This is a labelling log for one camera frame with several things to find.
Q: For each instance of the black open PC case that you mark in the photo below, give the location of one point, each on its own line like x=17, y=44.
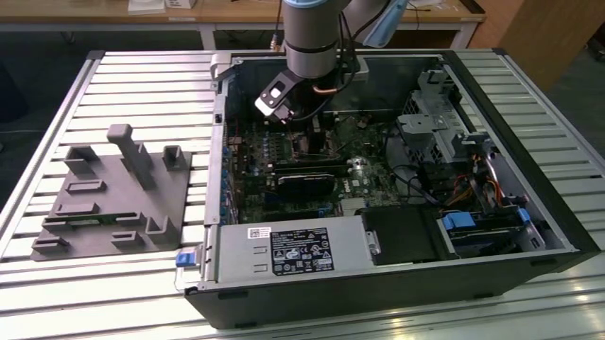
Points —
x=330, y=301

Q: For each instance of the grey power supply unit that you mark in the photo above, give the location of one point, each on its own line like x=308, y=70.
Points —
x=245, y=244

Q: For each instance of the small silver heat sink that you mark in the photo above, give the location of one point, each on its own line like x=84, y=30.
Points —
x=352, y=206

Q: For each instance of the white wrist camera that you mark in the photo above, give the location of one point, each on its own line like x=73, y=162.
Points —
x=276, y=93

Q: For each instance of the green RAM stick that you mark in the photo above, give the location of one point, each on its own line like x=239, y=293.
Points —
x=86, y=221

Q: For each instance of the brown wooden cabinet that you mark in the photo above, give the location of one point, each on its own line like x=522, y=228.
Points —
x=543, y=35

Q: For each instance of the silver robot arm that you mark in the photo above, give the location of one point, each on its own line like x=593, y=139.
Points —
x=308, y=35

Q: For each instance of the CPU socket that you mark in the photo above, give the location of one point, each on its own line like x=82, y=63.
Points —
x=299, y=143

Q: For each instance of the blue disk carrier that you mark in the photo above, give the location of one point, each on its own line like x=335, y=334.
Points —
x=460, y=219

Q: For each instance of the blue plug connector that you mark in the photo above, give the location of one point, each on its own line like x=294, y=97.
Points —
x=185, y=258

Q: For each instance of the black graphics card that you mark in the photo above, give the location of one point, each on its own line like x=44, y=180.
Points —
x=304, y=186

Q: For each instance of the grey metal disk cage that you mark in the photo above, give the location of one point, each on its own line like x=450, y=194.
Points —
x=431, y=120

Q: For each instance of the blue plastic clip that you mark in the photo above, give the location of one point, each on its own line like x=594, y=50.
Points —
x=522, y=217

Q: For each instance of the black drive bay cover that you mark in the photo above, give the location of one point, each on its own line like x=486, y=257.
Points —
x=406, y=233

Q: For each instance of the wooden desk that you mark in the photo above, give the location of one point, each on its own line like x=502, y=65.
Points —
x=93, y=17

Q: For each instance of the grey parts rack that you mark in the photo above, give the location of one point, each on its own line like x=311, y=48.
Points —
x=117, y=198

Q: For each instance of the black RAM stick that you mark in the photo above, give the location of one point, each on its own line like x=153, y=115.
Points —
x=308, y=170
x=307, y=163

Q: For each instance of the white box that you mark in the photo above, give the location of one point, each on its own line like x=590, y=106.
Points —
x=145, y=6

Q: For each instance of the pale blue teach pendant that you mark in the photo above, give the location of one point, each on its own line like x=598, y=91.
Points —
x=384, y=25

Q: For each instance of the square CPU chip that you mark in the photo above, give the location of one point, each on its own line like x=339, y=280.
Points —
x=330, y=145

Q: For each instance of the green motherboard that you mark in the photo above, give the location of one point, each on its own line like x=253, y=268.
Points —
x=372, y=173

